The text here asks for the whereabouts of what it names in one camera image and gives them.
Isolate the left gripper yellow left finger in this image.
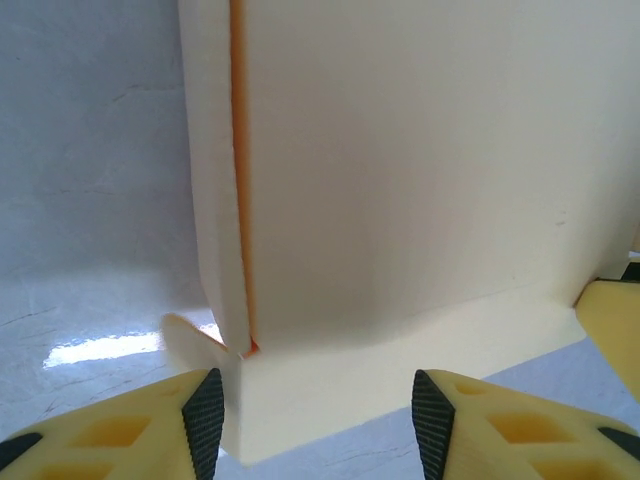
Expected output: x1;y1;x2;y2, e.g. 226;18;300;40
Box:
0;368;226;480

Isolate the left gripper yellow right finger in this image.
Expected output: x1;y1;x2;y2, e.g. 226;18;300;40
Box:
411;368;640;480

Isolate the orange cardboard paper box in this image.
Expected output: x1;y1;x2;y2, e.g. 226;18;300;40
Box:
158;0;630;470

